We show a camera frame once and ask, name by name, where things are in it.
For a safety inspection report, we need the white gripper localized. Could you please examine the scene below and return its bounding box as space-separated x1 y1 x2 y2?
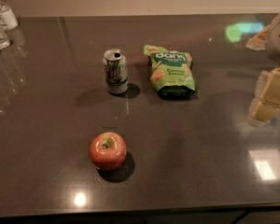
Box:
245 12 280 127

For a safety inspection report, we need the green white soda can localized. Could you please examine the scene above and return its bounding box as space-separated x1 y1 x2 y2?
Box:
103 49 128 95

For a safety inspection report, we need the white pump sanitizer bottle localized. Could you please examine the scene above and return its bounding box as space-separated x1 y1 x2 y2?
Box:
0 0 19 31

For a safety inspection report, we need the green snack bag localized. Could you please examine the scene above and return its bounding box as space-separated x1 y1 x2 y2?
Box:
144 45 196 99

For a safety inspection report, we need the red apple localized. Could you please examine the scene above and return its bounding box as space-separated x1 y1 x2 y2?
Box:
89 132 127 171

